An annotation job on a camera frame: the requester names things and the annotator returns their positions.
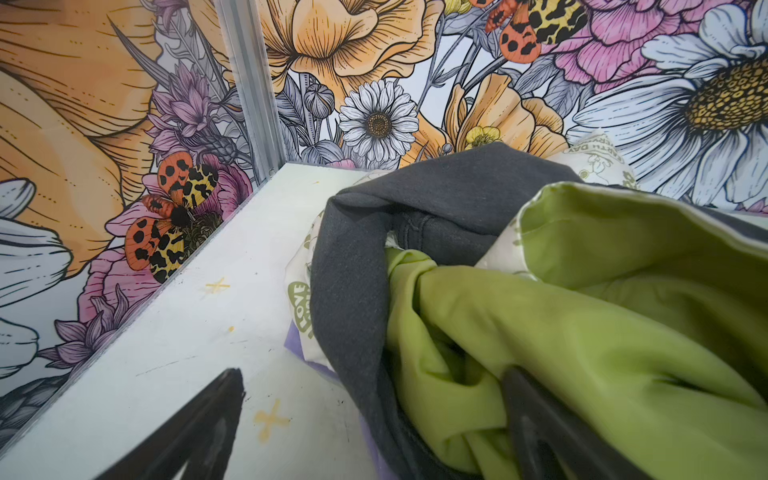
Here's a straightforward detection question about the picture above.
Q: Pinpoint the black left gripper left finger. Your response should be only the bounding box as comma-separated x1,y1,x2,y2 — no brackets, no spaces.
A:
98,368,245,479

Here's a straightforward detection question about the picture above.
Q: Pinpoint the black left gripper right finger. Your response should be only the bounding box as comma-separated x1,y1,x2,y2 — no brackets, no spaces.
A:
501,367,648,479

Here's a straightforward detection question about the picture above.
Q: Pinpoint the lavender purple cloth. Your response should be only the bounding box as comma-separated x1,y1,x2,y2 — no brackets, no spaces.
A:
284,323,398,480

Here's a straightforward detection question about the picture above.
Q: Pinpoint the green lined printed white cloth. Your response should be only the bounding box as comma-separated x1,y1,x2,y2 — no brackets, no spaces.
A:
284,133,768,480

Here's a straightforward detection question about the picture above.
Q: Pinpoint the dark grey denim cloth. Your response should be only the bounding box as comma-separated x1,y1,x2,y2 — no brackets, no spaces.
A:
309,142,768,480

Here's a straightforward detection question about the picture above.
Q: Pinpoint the aluminium corner post left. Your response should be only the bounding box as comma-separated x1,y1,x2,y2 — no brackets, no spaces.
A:
217,0,285,186

